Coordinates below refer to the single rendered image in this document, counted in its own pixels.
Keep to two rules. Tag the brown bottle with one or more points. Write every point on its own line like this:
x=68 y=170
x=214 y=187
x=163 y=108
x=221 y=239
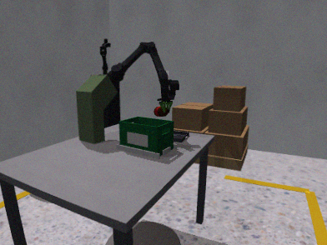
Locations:
x=158 y=111

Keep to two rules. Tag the green plastic crate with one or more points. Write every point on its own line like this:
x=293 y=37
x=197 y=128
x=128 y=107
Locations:
x=146 y=133

